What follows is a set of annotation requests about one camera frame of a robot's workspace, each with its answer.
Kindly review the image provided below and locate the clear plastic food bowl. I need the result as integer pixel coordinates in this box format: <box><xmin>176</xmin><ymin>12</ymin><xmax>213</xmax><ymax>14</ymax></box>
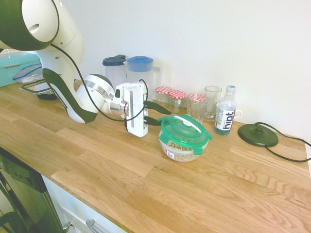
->
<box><xmin>158</xmin><ymin>130</ymin><xmax>205</xmax><ymax>164</ymax></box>

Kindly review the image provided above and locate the black kettle base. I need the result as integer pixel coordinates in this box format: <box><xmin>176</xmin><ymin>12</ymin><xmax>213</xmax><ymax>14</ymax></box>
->
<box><xmin>237</xmin><ymin>122</ymin><xmax>279</xmax><ymax>148</ymax></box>

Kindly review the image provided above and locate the blue-lidded plastic pitcher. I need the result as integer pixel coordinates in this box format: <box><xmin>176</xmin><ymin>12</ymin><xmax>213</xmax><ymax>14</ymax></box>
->
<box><xmin>126</xmin><ymin>55</ymin><xmax>162</xmax><ymax>110</ymax></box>

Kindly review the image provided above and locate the clear zip plastic bag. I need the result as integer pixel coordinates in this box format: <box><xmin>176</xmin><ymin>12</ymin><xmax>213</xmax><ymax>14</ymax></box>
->
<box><xmin>12</xmin><ymin>64</ymin><xmax>46</xmax><ymax>84</ymax></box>

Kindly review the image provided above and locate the hint water bottle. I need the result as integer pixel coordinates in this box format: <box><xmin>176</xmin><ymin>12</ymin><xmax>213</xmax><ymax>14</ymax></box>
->
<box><xmin>214</xmin><ymin>84</ymin><xmax>238</xmax><ymax>136</ymax></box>

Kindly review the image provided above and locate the ring cereal pile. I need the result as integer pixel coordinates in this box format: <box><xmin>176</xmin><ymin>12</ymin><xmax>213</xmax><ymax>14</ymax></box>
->
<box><xmin>165</xmin><ymin>139</ymin><xmax>200</xmax><ymax>162</ymax></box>

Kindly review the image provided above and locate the green round container lid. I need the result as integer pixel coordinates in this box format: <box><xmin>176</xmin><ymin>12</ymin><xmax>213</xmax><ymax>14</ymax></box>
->
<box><xmin>157</xmin><ymin>114</ymin><xmax>214</xmax><ymax>156</ymax></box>

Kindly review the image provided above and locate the ribbed glass tumbler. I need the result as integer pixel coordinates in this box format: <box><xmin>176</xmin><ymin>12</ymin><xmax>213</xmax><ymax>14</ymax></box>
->
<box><xmin>186</xmin><ymin>93</ymin><xmax>208</xmax><ymax>125</ymax></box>

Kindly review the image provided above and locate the tall footed drinking glass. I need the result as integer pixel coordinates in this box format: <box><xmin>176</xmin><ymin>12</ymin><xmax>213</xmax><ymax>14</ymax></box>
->
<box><xmin>203</xmin><ymin>85</ymin><xmax>223</xmax><ymax>122</ymax></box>

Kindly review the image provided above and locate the silver drawer handle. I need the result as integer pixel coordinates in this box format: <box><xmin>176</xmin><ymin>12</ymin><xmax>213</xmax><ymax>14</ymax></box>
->
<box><xmin>85</xmin><ymin>219</ymin><xmax>105</xmax><ymax>233</ymax></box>

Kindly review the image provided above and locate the black kettle base cable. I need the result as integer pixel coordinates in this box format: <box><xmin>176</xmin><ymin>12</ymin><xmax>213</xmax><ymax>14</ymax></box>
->
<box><xmin>257</xmin><ymin>121</ymin><xmax>311</xmax><ymax>163</ymax></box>

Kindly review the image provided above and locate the dark-lidded plastic pitcher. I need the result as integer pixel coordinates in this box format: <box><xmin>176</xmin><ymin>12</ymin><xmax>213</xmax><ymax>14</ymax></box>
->
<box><xmin>102</xmin><ymin>54</ymin><xmax>128</xmax><ymax>88</ymax></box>

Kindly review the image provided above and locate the teal bread box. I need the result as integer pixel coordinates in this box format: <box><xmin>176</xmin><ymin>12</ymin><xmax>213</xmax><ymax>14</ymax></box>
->
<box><xmin>0</xmin><ymin>53</ymin><xmax>43</xmax><ymax>87</ymax></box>

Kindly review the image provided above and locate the white cabinet drawer front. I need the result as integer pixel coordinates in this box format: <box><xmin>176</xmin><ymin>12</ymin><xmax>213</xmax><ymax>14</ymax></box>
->
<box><xmin>41</xmin><ymin>174</ymin><xmax>127</xmax><ymax>233</ymax></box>

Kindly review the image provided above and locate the white mug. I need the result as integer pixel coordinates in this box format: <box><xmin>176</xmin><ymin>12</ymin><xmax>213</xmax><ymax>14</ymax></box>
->
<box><xmin>216</xmin><ymin>101</ymin><xmax>243</xmax><ymax>120</ymax></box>

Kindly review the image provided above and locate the red checkered lid jar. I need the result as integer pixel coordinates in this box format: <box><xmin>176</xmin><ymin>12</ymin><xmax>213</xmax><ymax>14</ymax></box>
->
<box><xmin>155</xmin><ymin>86</ymin><xmax>173</xmax><ymax>109</ymax></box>
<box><xmin>168</xmin><ymin>89</ymin><xmax>187</xmax><ymax>114</ymax></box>
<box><xmin>187</xmin><ymin>93</ymin><xmax>208</xmax><ymax>110</ymax></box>

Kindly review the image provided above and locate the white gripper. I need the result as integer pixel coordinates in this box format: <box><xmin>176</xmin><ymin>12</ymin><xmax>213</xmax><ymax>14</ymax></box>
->
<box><xmin>122</xmin><ymin>82</ymin><xmax>173</xmax><ymax>138</ymax></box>

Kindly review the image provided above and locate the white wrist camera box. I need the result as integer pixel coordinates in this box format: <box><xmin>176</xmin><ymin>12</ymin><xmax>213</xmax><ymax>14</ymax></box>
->
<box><xmin>114</xmin><ymin>83</ymin><xmax>125</xmax><ymax>100</ymax></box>

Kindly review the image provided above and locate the stainless steel dishwasher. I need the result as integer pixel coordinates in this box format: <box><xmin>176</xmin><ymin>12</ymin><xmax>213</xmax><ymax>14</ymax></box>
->
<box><xmin>0</xmin><ymin>147</ymin><xmax>64</xmax><ymax>233</ymax></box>

